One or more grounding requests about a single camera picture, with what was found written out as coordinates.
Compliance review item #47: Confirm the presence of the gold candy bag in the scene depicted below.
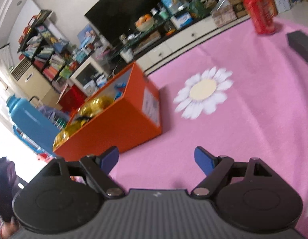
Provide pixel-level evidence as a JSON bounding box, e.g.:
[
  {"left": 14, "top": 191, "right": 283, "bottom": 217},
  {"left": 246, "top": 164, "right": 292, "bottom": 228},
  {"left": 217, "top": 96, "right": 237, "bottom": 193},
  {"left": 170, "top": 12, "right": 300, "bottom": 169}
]
[{"left": 53, "top": 118, "right": 88, "bottom": 150}]

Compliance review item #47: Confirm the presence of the yellow snack bag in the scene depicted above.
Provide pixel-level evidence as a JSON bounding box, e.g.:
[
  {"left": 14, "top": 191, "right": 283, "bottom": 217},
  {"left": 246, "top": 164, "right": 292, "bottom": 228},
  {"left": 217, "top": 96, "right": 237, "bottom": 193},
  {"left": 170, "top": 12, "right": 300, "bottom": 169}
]
[{"left": 78, "top": 96, "right": 114, "bottom": 118}]

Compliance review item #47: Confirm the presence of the blue striped snack packet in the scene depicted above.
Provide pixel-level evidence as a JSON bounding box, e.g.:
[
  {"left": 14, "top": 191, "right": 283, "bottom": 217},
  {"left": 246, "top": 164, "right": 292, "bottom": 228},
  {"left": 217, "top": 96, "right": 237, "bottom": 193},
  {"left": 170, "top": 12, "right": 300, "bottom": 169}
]
[{"left": 114, "top": 82, "right": 126, "bottom": 100}]

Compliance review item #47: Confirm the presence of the person's left hand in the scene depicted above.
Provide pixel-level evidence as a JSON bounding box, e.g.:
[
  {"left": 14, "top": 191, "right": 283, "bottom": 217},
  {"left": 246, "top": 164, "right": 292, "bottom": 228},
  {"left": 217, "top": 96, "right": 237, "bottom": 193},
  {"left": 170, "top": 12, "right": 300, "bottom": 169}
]
[{"left": 0, "top": 217, "right": 20, "bottom": 238}]

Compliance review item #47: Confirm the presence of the orange storage box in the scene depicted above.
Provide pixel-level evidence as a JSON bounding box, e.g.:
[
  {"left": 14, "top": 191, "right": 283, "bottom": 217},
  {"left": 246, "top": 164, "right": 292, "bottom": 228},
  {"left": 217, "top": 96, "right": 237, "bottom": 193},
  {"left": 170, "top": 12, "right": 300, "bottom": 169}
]
[{"left": 53, "top": 62, "right": 162, "bottom": 161}]

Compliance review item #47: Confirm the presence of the blue thermos jug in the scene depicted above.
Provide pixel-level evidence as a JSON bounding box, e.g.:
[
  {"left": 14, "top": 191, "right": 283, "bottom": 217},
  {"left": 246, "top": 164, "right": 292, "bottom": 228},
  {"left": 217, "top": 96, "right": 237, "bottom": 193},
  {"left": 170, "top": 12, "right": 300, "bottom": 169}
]
[{"left": 7, "top": 94, "right": 60, "bottom": 157}]

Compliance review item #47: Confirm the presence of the pink floral tablecloth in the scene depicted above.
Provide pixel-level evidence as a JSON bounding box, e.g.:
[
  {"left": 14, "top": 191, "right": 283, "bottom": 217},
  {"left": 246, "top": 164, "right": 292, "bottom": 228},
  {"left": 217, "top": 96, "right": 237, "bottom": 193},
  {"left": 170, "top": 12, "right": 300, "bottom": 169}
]
[{"left": 69, "top": 15, "right": 308, "bottom": 237}]

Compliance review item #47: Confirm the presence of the white small cabinet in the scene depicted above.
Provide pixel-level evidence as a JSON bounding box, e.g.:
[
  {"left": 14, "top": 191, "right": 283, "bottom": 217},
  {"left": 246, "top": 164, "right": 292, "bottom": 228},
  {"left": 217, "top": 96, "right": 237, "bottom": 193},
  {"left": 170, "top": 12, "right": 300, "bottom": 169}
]
[{"left": 70, "top": 56, "right": 111, "bottom": 96}]

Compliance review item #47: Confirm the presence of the air conditioner unit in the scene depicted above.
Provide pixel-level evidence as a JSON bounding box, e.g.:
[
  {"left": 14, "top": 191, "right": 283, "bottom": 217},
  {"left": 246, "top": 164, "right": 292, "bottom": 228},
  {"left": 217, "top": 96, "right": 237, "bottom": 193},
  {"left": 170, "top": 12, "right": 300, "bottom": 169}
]
[{"left": 10, "top": 58, "right": 59, "bottom": 106}]

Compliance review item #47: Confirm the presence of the white TV cabinet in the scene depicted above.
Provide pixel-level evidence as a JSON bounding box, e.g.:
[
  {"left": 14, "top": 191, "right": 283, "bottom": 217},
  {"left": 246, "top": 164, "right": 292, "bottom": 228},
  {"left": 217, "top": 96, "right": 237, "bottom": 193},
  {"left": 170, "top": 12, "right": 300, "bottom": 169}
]
[{"left": 136, "top": 15, "right": 249, "bottom": 75}]

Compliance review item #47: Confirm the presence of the bookshelf with books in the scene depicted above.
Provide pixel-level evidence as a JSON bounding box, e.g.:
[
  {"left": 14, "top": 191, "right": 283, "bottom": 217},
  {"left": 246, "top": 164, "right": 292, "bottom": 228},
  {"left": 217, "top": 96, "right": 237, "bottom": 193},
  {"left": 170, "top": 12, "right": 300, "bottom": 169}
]
[{"left": 17, "top": 10, "right": 77, "bottom": 93}]

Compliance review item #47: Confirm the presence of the bowl of oranges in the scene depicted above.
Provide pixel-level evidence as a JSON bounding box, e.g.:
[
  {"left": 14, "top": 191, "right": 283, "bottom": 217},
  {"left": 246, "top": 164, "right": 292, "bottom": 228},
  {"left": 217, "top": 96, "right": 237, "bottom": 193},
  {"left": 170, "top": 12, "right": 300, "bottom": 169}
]
[{"left": 135, "top": 14, "right": 155, "bottom": 32}]

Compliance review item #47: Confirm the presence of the black rectangular block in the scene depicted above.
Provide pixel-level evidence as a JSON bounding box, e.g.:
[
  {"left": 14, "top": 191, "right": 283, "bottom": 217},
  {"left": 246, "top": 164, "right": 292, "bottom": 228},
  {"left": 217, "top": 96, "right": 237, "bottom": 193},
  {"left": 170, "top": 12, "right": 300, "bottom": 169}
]
[{"left": 287, "top": 30, "right": 308, "bottom": 64}]

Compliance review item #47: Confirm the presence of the black television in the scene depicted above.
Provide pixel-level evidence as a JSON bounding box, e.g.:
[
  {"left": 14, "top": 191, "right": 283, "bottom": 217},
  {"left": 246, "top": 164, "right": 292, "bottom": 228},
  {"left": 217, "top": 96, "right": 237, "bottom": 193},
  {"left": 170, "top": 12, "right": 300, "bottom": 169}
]
[{"left": 85, "top": 0, "right": 160, "bottom": 46}]

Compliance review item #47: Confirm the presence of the red soda can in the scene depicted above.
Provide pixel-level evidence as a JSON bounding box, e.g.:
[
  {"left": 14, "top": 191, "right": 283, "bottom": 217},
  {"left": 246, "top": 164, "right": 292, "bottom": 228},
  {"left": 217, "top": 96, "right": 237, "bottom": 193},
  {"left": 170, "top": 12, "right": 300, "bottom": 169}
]
[{"left": 243, "top": 0, "right": 275, "bottom": 35}]

